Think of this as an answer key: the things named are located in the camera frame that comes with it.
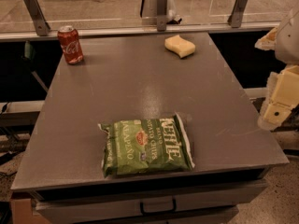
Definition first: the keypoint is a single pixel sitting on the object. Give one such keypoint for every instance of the yellow sponge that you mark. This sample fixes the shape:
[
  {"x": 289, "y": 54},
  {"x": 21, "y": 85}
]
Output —
[{"x": 180, "y": 46}]

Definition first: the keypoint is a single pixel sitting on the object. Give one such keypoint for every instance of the grey cabinet drawer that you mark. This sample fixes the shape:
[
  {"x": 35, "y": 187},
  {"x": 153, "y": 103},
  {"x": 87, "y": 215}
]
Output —
[{"x": 212, "y": 204}]

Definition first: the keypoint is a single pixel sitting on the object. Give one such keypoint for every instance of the metal bracket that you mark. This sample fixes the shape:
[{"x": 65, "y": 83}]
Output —
[
  {"x": 36, "y": 14},
  {"x": 236, "y": 17},
  {"x": 161, "y": 6}
]

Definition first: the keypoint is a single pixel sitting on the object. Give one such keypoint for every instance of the metal rail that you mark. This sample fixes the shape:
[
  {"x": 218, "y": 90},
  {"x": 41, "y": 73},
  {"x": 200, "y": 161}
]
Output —
[{"x": 152, "y": 30}]

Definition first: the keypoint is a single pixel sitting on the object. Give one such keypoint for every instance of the red Coca-Cola can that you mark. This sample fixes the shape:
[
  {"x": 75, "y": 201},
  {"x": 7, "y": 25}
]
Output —
[{"x": 69, "y": 41}]

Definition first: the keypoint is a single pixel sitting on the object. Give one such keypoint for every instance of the middle metal bracket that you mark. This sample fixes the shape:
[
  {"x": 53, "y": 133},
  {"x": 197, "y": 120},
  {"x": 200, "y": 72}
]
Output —
[{"x": 161, "y": 6}]

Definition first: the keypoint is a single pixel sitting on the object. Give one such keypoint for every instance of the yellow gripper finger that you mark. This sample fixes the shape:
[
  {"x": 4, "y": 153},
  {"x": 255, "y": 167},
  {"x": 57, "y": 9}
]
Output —
[{"x": 285, "y": 94}]

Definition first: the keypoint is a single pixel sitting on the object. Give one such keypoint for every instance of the black drawer handle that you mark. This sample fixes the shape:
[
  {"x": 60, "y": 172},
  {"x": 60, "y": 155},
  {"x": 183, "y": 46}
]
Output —
[{"x": 158, "y": 207}]

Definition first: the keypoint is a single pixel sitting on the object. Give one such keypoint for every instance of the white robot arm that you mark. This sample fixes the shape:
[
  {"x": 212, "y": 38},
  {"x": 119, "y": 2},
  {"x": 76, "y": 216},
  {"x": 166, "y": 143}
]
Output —
[{"x": 282, "y": 95}]

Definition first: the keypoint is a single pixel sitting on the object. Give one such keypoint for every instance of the green Kettle chips bag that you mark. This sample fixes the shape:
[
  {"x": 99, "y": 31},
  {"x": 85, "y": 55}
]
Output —
[{"x": 142, "y": 146}]

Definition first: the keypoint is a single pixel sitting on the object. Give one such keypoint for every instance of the left metal bracket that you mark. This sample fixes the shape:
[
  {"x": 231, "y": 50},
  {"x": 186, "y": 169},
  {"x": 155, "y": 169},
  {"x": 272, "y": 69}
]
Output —
[{"x": 36, "y": 14}]

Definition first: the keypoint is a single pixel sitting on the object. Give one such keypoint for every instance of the right metal bracket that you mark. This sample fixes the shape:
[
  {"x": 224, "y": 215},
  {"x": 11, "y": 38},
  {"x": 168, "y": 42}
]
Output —
[{"x": 236, "y": 17}]

